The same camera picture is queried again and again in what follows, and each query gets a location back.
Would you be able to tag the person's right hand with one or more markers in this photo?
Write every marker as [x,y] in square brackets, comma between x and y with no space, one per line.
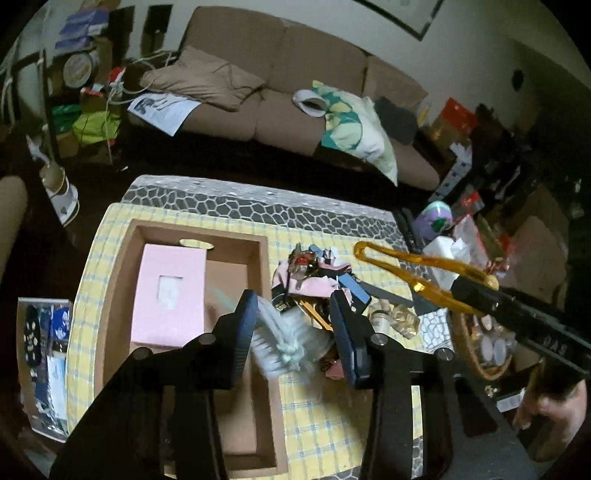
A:
[551,415]

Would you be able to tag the red box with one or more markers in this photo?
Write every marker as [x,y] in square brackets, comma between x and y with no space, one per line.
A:
[457,115]

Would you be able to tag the white brush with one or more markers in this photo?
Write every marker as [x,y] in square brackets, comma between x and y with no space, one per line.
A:
[286,332]

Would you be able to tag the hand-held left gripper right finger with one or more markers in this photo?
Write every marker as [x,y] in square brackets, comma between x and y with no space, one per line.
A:
[345,339]

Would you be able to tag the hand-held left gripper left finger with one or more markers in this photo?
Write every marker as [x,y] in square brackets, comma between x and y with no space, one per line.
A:
[244,330]

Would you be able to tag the pink cloth item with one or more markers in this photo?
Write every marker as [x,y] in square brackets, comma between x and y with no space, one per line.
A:
[314,286]

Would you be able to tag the brown armchair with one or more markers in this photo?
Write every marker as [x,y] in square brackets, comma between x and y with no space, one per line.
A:
[11,221]

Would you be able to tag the small red gold bottle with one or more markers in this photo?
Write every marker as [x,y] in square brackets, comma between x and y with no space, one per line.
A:
[301,264]

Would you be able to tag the orange plastic tongs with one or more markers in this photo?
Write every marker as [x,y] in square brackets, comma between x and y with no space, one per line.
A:
[392,256]

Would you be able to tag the green bag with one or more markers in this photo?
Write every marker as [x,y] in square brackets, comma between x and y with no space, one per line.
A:
[92,124]

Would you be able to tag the stack of blue boxes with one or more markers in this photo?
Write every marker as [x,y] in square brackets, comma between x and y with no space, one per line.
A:
[81,27]

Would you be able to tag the green patterned pillow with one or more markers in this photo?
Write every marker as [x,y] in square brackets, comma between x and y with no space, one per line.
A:
[355,134]

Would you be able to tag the black remote control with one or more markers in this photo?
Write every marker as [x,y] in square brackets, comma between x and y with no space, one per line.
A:
[408,230]

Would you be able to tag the brown cushion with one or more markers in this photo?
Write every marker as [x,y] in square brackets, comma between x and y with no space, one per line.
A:
[203,78]

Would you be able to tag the wicker basket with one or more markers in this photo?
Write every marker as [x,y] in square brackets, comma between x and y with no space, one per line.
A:
[466,350]

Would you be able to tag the brown sofa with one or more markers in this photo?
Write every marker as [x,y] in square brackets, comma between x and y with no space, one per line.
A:
[286,115]

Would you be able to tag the brown cardboard box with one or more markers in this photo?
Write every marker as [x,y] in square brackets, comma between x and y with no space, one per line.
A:
[231,281]

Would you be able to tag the dark grey cushion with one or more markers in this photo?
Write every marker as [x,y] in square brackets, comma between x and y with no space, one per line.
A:
[397,120]

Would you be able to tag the black flat bar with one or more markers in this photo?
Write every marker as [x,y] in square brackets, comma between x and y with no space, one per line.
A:
[383,293]

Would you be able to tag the purple green ball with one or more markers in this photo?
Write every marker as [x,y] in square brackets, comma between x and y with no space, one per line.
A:
[434,217]

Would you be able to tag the white jar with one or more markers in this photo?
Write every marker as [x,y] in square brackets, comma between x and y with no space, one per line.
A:
[60,194]

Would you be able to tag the pink box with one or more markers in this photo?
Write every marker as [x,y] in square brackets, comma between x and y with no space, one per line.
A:
[157,314]

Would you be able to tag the box of patterned cloth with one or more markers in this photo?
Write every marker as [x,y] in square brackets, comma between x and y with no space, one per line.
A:
[41,364]

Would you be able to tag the glass perfume bottle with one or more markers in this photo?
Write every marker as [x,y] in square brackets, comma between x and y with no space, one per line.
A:
[402,321]

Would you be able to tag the yellow checked tablecloth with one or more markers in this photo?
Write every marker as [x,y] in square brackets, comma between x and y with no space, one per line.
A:
[314,415]

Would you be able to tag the round tin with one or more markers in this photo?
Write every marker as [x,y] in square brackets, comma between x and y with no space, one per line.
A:
[81,67]

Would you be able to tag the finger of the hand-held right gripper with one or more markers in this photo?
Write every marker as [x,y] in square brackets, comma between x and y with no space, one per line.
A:
[478,295]

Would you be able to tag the framed wall picture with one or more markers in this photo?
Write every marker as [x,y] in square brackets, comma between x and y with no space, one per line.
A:
[415,27]

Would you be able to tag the white tissue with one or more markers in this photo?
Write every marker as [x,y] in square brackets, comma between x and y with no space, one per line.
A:
[443,258]

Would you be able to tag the printed paper sheet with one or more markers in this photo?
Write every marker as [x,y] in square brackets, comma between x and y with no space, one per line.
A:
[166,110]

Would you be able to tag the blue case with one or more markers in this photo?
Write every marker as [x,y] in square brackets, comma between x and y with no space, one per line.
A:
[353,288]

